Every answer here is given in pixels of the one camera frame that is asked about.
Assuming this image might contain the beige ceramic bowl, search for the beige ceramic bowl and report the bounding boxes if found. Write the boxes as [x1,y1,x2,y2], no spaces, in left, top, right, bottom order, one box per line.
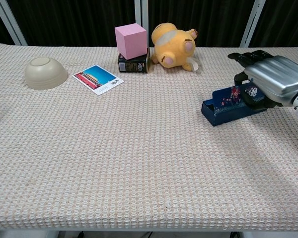
[24,57,68,91]

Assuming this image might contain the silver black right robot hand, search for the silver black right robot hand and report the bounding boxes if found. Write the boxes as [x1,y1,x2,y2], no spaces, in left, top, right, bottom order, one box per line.
[227,50,298,111]

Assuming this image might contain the yellow plush toy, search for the yellow plush toy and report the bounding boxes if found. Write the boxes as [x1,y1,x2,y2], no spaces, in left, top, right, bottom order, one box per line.
[150,22,200,72]

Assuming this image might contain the dark green tin can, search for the dark green tin can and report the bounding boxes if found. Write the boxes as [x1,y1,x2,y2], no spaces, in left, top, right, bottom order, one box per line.
[117,47,150,74]

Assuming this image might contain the white metal frame post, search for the white metal frame post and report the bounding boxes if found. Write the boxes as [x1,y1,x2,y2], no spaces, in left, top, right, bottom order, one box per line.
[239,0,266,48]
[134,0,149,48]
[0,0,28,46]

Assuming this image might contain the pink cube block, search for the pink cube block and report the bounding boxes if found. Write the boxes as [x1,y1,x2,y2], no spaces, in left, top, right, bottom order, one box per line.
[114,23,149,60]

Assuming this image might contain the postcard with red building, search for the postcard with red building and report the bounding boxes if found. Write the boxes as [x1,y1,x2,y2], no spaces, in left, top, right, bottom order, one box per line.
[72,64,125,96]

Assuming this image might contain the beige waffle tablecloth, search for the beige waffle tablecloth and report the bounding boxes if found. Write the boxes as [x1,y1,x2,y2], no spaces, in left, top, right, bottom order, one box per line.
[0,43,298,232]

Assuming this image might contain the blue glasses case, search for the blue glasses case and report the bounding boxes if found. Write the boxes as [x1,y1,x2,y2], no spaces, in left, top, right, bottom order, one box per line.
[201,83,269,127]

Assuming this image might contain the black curtain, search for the black curtain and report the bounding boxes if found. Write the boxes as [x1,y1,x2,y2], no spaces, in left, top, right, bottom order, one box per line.
[0,0,298,48]

